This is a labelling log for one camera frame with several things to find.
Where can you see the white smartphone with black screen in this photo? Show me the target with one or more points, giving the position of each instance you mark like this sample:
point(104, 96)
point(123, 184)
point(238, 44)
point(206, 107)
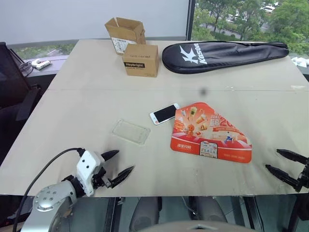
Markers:
point(164, 113)

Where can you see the closed Heybright cardboard box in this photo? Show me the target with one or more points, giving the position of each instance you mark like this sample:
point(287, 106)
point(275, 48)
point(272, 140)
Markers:
point(142, 59)

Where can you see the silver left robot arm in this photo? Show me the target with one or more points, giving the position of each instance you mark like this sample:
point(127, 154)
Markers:
point(51, 203)

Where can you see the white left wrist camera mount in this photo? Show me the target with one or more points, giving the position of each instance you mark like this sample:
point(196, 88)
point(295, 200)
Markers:
point(87, 164)

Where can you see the grey rounded shape under table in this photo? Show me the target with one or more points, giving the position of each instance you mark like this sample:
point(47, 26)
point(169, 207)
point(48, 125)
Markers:
point(144, 215)
point(210, 212)

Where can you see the open brown cardboard box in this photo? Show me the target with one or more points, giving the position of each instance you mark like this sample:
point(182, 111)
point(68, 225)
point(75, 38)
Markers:
point(128, 31)

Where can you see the red triangular fan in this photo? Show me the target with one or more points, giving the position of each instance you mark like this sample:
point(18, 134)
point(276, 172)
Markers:
point(205, 130)

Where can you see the black Kason racket bag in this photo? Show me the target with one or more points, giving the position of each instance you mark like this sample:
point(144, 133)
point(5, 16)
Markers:
point(217, 55)

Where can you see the white power strip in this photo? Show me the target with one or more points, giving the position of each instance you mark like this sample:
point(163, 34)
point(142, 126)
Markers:
point(41, 64)

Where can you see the clear transparent phone case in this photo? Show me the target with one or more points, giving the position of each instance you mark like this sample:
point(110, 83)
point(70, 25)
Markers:
point(131, 132)

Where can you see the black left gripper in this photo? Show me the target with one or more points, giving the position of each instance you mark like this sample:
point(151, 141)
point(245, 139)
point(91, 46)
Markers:
point(100, 177)

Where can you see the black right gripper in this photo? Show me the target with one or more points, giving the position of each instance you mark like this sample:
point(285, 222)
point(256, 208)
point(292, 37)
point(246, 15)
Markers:
point(305, 176)

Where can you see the white crumpled packaging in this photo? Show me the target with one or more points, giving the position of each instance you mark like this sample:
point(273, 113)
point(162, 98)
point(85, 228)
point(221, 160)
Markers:
point(299, 62)

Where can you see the dark window frame post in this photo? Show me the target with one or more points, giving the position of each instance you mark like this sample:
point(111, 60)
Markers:
point(190, 19)

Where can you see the black table leg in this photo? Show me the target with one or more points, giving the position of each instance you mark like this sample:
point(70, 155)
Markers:
point(112, 213)
point(252, 213)

